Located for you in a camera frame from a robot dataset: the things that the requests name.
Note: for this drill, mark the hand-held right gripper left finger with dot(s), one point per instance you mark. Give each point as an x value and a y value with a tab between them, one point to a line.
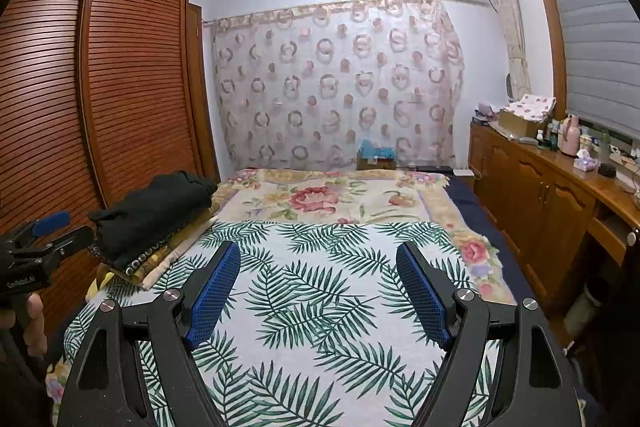
212	292

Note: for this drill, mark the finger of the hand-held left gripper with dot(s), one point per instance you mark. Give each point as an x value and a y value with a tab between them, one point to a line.
75	237
50	223

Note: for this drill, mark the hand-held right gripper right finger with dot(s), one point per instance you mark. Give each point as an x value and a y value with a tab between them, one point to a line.
422	294

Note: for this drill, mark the black printed t-shirt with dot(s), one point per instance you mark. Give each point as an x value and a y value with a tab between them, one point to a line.
150	212

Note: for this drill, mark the stack of folded clothes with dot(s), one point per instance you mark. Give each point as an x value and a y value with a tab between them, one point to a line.
155	264

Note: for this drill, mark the person's left hand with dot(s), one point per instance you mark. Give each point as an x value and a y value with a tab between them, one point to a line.
34	327

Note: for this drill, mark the navy bed sheet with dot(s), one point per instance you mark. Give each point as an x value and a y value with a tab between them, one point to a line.
470	202

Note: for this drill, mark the white power strip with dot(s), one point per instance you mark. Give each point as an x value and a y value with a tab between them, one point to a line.
462	172

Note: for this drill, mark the floral blanket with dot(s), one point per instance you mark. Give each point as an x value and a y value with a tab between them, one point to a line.
320	197

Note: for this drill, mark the cardboard box with blue cloth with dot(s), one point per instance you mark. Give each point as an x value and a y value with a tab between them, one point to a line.
375	154

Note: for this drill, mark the wooden sideboard cabinet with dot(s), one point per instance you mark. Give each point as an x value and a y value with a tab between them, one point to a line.
535	197

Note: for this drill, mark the white waste bin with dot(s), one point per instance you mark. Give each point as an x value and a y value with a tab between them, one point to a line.
585	307

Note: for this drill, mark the wooden louvered wardrobe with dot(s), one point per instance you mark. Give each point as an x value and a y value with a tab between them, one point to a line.
135	82

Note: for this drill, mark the pale purple pouch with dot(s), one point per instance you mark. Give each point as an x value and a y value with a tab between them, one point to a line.
486	113

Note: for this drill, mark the row of small bottles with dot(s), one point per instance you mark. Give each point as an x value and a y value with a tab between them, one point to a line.
549	138

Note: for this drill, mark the pink tissue box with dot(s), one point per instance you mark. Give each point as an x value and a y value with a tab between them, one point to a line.
585	162

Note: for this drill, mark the pink thermos jug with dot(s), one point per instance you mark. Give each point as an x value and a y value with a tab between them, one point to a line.
570	137

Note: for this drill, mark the small black box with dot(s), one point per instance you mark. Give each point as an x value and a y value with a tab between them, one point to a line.
607	170

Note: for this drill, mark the small desk fan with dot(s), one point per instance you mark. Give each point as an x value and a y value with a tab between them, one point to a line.
509	87

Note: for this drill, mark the sheer circle-patterned curtain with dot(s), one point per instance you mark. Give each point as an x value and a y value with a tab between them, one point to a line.
335	82

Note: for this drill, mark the green bottle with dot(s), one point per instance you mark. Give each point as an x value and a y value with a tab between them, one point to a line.
605	147

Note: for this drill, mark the beige tied-back curtain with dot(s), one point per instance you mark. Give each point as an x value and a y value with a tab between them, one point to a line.
512	22

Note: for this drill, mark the grey window blind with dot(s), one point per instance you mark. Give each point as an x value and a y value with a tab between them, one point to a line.
595	42

